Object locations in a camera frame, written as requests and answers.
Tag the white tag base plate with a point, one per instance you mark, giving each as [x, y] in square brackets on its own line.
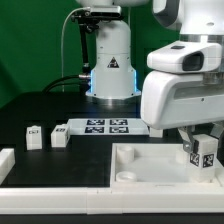
[107, 126]

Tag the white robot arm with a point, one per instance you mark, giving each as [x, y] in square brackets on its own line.
[199, 49]

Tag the black camera on stand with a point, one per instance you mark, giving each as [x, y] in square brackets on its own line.
[88, 21]

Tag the white square tabletop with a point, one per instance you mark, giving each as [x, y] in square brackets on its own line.
[155, 165]

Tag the white U-shaped fence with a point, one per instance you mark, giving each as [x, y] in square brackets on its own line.
[111, 200]

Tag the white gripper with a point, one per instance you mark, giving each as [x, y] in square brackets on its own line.
[173, 101]

